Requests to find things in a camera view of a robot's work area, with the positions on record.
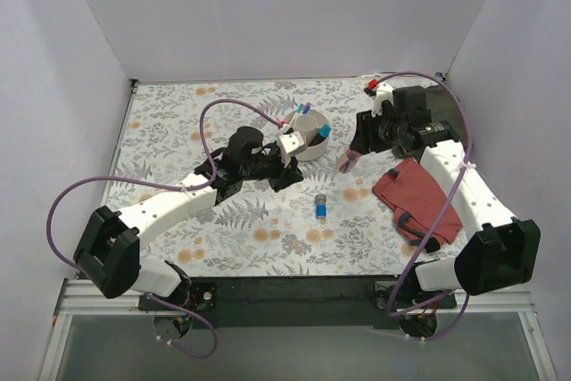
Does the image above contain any blue and grey cap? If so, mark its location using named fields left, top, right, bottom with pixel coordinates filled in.
left=315, top=194, right=327, bottom=219

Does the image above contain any blue-capped black highlighter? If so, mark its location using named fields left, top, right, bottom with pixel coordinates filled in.
left=310, top=123, right=331, bottom=147

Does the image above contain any white round compartment organizer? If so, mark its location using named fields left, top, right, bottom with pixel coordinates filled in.
left=285, top=109, right=332, bottom=162

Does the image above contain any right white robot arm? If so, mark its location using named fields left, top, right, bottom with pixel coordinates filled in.
left=346, top=79, right=541, bottom=308

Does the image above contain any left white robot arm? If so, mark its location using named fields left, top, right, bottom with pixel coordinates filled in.
left=73, top=126, right=305, bottom=310

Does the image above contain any dark green cloth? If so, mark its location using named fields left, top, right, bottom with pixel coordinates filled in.
left=426, top=85, right=468, bottom=147

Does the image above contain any floral patterned mat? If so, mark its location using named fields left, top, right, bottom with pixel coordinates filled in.
left=105, top=79, right=414, bottom=277

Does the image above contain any red cloth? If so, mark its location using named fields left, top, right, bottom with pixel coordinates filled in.
left=372, top=158, right=447, bottom=246

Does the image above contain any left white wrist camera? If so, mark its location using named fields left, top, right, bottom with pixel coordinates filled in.
left=277, top=131, right=306, bottom=167

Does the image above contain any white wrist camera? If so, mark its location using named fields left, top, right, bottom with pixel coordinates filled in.
left=363, top=79, right=393, bottom=117
left=277, top=131, right=306, bottom=167

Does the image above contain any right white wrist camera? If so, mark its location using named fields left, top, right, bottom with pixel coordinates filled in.
left=363, top=79, right=393, bottom=117

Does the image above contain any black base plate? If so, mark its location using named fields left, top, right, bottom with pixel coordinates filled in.
left=137, top=274, right=458, bottom=331

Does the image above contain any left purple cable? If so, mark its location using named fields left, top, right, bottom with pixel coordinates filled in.
left=46, top=99, right=291, bottom=360

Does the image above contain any aluminium frame rail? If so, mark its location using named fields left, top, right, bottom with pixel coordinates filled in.
left=39, top=276, right=557, bottom=380

